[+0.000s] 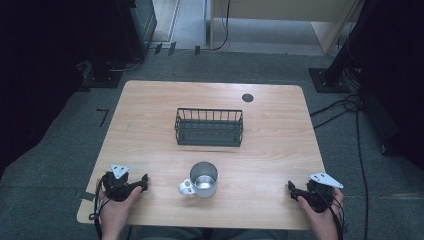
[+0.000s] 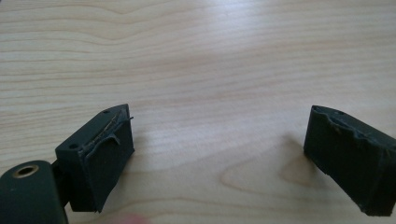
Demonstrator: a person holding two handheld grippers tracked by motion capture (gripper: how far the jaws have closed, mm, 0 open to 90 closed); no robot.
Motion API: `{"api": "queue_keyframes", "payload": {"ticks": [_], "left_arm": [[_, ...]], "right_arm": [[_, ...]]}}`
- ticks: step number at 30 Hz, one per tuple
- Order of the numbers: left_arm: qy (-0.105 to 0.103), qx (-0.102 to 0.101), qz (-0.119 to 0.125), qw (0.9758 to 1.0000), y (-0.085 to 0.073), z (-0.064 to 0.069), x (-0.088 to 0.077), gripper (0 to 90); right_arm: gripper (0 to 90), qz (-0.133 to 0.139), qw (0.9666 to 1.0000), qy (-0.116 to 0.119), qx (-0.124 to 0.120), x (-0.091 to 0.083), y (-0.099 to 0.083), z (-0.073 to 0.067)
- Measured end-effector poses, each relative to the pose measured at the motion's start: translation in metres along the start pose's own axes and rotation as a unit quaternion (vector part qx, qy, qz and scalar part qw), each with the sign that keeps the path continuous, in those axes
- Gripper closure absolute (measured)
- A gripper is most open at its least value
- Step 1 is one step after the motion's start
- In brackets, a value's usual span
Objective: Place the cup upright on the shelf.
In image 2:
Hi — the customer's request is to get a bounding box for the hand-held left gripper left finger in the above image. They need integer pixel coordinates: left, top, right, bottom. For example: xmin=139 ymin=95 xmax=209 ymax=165
xmin=54 ymin=103 xmax=135 ymax=214

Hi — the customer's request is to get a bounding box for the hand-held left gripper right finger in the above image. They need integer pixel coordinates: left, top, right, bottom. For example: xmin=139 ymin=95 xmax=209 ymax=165
xmin=303 ymin=105 xmax=396 ymax=217

